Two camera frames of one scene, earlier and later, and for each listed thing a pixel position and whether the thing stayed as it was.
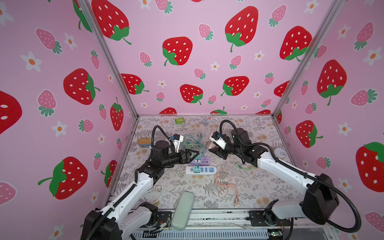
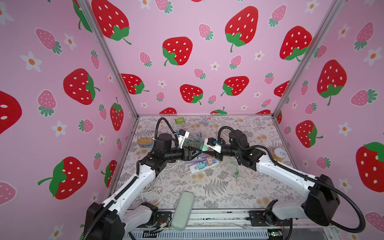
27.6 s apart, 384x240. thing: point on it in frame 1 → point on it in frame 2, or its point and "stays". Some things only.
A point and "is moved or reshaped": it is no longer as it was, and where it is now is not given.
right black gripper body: (230, 148) stays
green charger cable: (191, 139) is moved or reshaped
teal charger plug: (196, 169) → (201, 165)
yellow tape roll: (280, 152) stays
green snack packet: (180, 120) stays
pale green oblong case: (182, 210) stays
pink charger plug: (212, 145) is moved or reshaped
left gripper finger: (192, 158) stays
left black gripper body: (175, 159) stays
